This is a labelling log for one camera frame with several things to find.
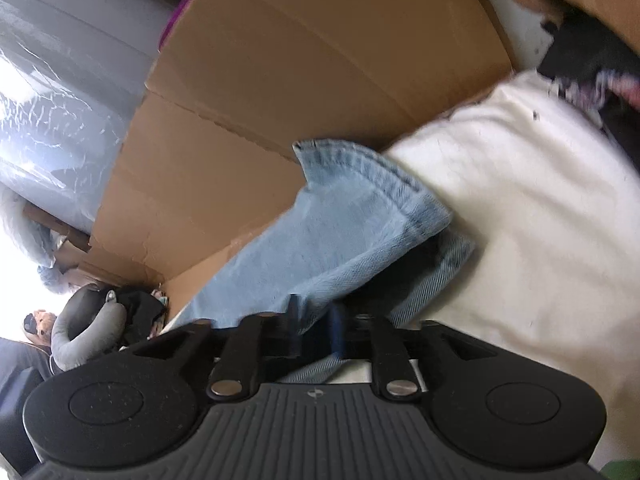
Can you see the white fluffy pillow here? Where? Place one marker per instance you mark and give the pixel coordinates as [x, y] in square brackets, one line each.
[32, 240]

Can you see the grey neck pillow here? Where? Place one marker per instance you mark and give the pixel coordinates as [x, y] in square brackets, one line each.
[90, 324]

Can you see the dark grey pillow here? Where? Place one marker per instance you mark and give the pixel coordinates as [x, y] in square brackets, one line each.
[23, 368]

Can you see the cream bear print bedsheet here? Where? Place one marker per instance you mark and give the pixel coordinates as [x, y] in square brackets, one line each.
[553, 208]

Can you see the grey wrapped mattress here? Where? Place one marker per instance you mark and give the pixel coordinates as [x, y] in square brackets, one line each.
[72, 76]

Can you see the small teddy bear toy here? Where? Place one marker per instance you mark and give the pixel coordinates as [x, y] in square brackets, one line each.
[38, 327]

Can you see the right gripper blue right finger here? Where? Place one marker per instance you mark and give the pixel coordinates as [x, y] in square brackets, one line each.
[389, 351]

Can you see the brown cardboard sheet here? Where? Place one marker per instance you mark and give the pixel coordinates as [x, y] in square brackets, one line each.
[207, 161]

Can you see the blue denim pants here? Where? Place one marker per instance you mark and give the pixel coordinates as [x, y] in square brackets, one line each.
[362, 233]

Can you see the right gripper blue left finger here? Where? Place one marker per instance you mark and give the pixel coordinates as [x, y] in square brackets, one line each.
[257, 339]

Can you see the black garment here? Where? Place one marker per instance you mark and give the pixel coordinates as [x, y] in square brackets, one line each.
[143, 312]

